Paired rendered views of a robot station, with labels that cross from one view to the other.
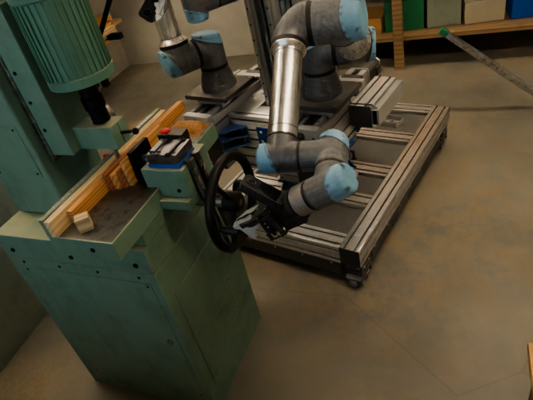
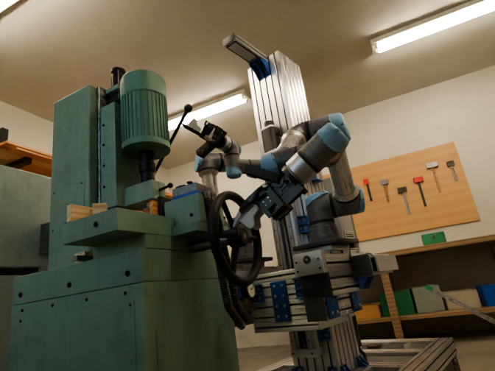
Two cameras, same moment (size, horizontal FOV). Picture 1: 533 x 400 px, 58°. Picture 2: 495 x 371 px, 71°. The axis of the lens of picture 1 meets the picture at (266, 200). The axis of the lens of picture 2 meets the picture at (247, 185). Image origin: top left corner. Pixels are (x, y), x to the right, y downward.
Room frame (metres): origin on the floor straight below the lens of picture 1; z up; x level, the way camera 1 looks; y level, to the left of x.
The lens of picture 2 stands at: (0.09, 0.09, 0.65)
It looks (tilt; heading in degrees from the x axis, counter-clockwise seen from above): 17 degrees up; 357
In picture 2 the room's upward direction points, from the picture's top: 8 degrees counter-clockwise
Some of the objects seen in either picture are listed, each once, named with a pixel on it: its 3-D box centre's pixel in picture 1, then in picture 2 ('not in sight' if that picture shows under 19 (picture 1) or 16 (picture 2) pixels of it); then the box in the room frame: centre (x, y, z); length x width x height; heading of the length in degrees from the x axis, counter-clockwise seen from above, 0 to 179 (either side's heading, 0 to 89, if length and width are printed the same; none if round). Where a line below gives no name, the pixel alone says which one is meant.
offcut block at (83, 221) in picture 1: (83, 222); (100, 211); (1.04, 0.47, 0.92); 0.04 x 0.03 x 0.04; 104
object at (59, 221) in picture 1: (116, 164); (146, 224); (1.30, 0.41, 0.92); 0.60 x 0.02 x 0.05; 152
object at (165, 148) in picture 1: (171, 146); (194, 193); (1.21, 0.22, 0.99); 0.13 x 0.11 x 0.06; 152
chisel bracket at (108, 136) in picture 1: (103, 134); (144, 196); (1.30, 0.41, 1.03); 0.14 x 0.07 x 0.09; 62
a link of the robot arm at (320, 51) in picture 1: (318, 49); (320, 207); (1.67, -0.31, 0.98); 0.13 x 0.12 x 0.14; 69
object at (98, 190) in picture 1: (135, 153); not in sight; (1.35, 0.36, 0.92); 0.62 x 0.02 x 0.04; 152
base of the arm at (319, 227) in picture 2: (320, 80); (323, 232); (1.67, -0.30, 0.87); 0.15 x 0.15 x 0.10
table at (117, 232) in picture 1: (158, 181); (175, 232); (1.24, 0.30, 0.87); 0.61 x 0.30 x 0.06; 152
